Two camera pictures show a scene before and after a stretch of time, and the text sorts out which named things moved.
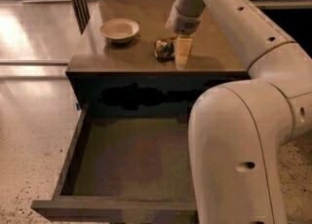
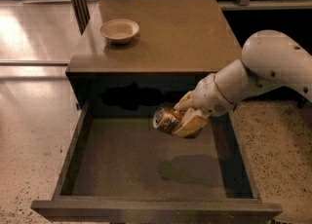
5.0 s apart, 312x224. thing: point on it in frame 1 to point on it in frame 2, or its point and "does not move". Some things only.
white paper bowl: x=120 y=31 does not move
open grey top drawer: x=124 y=169 does not move
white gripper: x=183 y=23 to x=209 y=98
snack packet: x=164 y=49 to x=167 y=119
